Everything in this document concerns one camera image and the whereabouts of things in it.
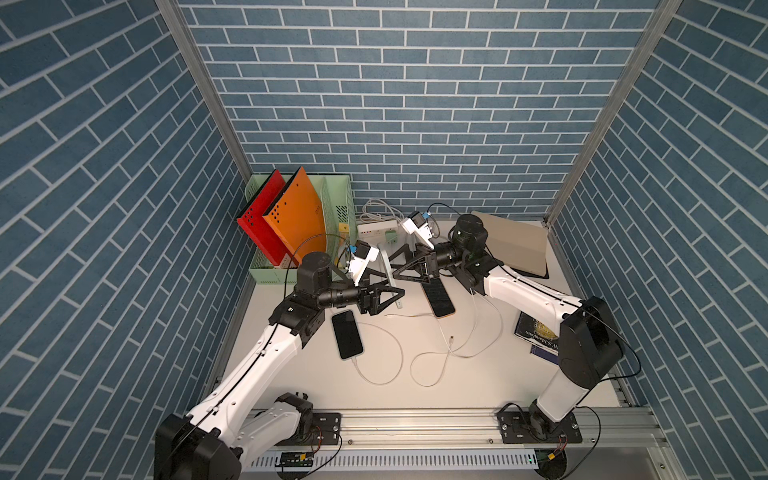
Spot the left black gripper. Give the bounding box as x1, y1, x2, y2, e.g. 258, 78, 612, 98
313, 268, 400, 317

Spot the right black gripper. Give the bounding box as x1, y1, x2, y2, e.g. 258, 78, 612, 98
386, 246, 468, 289

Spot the black phone pink case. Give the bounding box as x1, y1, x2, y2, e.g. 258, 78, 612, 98
421, 278, 455, 318

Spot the black phone green case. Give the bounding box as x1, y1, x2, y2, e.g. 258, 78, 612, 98
380, 249, 403, 310
331, 310, 364, 360

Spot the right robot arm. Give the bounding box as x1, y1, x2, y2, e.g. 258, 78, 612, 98
392, 211, 631, 443

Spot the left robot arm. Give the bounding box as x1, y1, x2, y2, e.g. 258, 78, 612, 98
153, 252, 405, 479

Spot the white power strip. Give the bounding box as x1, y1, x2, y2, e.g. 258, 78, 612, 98
357, 220, 399, 237

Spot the green mesh file organizer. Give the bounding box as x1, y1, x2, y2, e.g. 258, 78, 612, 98
238, 174, 358, 284

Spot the orange folder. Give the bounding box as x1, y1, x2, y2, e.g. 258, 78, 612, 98
262, 167, 327, 265

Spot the red folder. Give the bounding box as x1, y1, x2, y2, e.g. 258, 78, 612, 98
237, 170, 288, 267

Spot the black book gold emblem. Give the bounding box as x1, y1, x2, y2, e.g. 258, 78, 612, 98
513, 312, 558, 352

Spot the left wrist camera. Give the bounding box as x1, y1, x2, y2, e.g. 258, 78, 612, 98
348, 240, 380, 286

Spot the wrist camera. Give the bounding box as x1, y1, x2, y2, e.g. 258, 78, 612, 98
400, 211, 436, 250
348, 240, 380, 286

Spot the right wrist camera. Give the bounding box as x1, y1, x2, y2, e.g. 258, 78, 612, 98
400, 211, 436, 250

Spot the grey coiled power cord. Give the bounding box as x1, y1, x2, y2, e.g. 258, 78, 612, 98
358, 199, 406, 224

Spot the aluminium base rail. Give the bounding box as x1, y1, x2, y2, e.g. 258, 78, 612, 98
239, 406, 667, 452

